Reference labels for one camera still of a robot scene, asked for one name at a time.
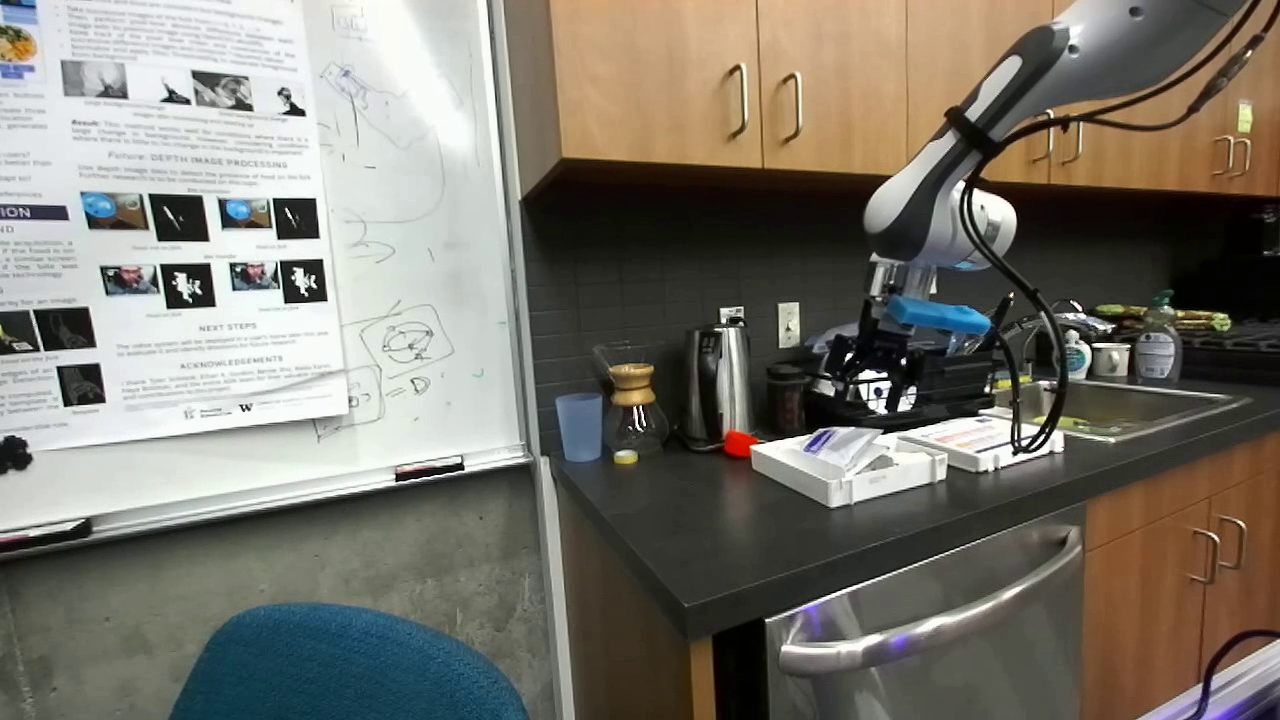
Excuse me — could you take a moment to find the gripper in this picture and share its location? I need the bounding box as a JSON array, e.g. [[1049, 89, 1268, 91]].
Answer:
[[813, 320, 929, 417]]

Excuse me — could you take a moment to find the white packet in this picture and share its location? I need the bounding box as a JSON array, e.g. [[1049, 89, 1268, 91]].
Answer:
[[799, 426, 888, 477]]

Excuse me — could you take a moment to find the white box of coloured packets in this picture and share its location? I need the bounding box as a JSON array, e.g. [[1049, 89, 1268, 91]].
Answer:
[[896, 414, 1067, 474]]

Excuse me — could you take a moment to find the dark jar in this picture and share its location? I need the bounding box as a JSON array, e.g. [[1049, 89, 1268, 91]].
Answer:
[[766, 363, 810, 438]]

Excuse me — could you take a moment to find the black countertop organiser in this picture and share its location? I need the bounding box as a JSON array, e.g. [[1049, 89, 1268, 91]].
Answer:
[[804, 340, 1003, 433]]

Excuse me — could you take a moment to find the row of coloured packets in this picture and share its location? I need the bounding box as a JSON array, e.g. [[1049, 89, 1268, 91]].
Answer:
[[924, 417, 1023, 453]]

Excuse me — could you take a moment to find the stainless steel electric kettle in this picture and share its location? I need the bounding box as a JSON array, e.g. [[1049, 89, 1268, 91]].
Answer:
[[681, 317, 757, 452]]

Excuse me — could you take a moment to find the tap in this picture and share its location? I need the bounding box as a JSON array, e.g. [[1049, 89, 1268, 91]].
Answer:
[[1000, 298, 1089, 381]]

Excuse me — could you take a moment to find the glass coffee carafe wooden collar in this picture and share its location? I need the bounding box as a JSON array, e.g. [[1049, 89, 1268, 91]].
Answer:
[[602, 362, 670, 462]]

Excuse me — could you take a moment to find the sink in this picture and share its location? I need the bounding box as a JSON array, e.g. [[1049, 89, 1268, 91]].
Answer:
[[984, 377, 1253, 444]]

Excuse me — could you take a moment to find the clear dish soap bottle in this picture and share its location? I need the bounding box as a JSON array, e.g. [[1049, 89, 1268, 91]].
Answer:
[[1134, 289, 1184, 384]]

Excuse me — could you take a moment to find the blue plastic cup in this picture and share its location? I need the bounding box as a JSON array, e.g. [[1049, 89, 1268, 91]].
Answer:
[[555, 392, 605, 464]]

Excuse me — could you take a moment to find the dishwasher door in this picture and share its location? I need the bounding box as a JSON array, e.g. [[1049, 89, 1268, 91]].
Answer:
[[764, 504, 1088, 720]]

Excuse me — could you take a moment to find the heap of green yellow sponges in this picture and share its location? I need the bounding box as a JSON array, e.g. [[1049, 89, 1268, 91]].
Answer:
[[1094, 302, 1233, 334]]

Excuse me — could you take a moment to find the base cabinet door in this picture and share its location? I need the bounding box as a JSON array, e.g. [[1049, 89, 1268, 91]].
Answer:
[[1083, 488, 1218, 720], [1199, 462, 1280, 681]]

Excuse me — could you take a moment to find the whiteboard eraser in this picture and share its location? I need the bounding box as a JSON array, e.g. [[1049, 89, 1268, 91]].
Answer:
[[394, 455, 467, 484]]

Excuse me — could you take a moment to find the whiteboard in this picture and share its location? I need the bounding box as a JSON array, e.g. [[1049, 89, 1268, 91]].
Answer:
[[0, 0, 533, 563]]

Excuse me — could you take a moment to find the blue office chair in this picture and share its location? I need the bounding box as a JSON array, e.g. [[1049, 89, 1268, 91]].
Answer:
[[168, 602, 531, 720]]

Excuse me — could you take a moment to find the research poster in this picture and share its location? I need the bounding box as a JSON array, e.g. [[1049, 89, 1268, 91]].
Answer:
[[0, 0, 350, 453]]

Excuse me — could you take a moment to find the dishwasher door handle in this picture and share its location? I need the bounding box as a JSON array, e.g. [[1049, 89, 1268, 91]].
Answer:
[[777, 524, 1085, 679]]

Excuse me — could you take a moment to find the wall cabinet door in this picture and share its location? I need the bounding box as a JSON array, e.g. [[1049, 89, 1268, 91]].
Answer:
[[757, 0, 910, 178], [1048, 40, 1280, 198], [548, 0, 764, 171], [905, 0, 1055, 187]]

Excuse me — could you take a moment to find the wooden wall cabinet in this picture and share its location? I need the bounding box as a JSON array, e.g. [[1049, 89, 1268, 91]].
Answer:
[[504, 0, 1280, 199]]

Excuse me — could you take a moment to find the base cabinet door handle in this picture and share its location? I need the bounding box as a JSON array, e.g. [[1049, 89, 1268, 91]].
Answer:
[[1216, 514, 1249, 572], [1188, 527, 1223, 586]]

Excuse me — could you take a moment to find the black cable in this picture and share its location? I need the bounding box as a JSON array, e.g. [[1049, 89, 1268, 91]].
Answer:
[[1184, 627, 1280, 720]]

